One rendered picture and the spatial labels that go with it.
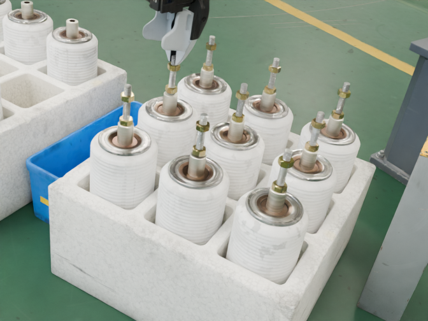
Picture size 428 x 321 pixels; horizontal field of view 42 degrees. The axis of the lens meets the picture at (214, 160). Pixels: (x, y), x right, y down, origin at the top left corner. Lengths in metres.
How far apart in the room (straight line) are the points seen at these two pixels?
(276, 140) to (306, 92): 0.69
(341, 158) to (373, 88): 0.85
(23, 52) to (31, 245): 0.39
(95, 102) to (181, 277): 0.47
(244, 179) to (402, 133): 0.55
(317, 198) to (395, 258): 0.18
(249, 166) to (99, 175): 0.22
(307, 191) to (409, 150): 0.55
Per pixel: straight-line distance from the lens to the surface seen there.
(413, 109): 1.29
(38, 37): 1.18
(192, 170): 0.75
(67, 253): 0.90
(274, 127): 0.92
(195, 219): 0.76
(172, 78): 0.87
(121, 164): 0.78
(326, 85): 1.68
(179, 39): 0.82
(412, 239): 0.89
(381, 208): 1.24
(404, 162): 1.33
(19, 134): 1.00
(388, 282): 0.95
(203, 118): 0.72
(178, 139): 0.88
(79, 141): 1.09
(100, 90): 1.12
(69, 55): 1.10
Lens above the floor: 0.70
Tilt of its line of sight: 34 degrees down
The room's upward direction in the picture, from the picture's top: 10 degrees clockwise
